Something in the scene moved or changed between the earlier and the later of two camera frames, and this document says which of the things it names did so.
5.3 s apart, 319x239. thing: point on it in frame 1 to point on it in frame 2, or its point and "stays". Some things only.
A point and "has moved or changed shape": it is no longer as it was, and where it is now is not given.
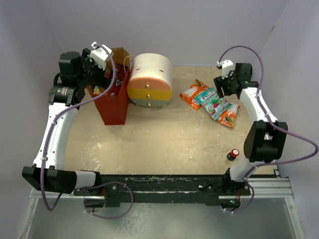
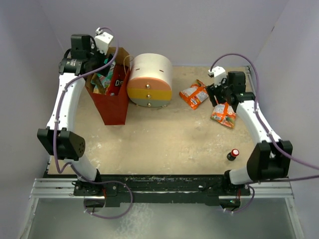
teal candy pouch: (216, 105) has moved or changed shape
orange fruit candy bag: (229, 117) stays
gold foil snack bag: (98, 90) stays
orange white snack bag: (189, 95) stays
